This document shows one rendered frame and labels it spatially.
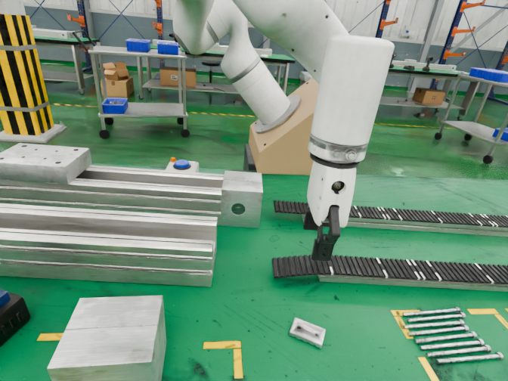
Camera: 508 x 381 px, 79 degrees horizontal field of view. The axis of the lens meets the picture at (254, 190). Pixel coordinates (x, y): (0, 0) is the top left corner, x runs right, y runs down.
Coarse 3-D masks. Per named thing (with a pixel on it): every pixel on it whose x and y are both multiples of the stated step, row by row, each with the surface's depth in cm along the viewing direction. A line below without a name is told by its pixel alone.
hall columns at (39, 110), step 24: (0, 0) 265; (0, 24) 260; (24, 24) 278; (0, 48) 268; (24, 48) 279; (0, 72) 277; (24, 72) 280; (0, 96) 287; (24, 96) 289; (24, 120) 299; (48, 120) 323
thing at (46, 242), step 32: (0, 224) 55; (32, 224) 55; (64, 224) 56; (96, 224) 56; (128, 224) 56; (160, 224) 56; (192, 224) 56; (0, 256) 50; (32, 256) 50; (64, 256) 50; (96, 256) 50; (128, 256) 50; (160, 256) 51; (192, 256) 52
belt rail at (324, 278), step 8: (320, 280) 57; (328, 280) 57; (336, 280) 57; (344, 280) 57; (352, 280) 57; (360, 280) 57; (368, 280) 57; (376, 280) 57; (384, 280) 57; (392, 280) 57; (400, 280) 58; (408, 280) 58; (416, 280) 58; (424, 280) 58; (432, 280) 58; (448, 288) 58; (456, 288) 58; (464, 288) 59; (472, 288) 59; (480, 288) 59; (488, 288) 59; (496, 288) 59; (504, 288) 59
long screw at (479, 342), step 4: (476, 340) 48; (480, 340) 48; (436, 344) 47; (440, 344) 47; (444, 344) 47; (448, 344) 47; (452, 344) 47; (456, 344) 47; (460, 344) 47; (464, 344) 47; (468, 344) 47; (472, 344) 47; (476, 344) 47; (480, 344) 47; (484, 344) 47; (420, 348) 46; (424, 348) 46; (428, 348) 46; (432, 348) 46; (436, 348) 46
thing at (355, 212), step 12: (276, 204) 74; (288, 204) 75; (300, 204) 75; (348, 216) 73; (360, 216) 73; (372, 216) 73; (384, 216) 73; (396, 216) 74; (408, 216) 75; (420, 216) 75; (432, 216) 75; (444, 216) 76; (456, 216) 77; (468, 216) 77; (480, 216) 77; (492, 216) 78; (504, 216) 79
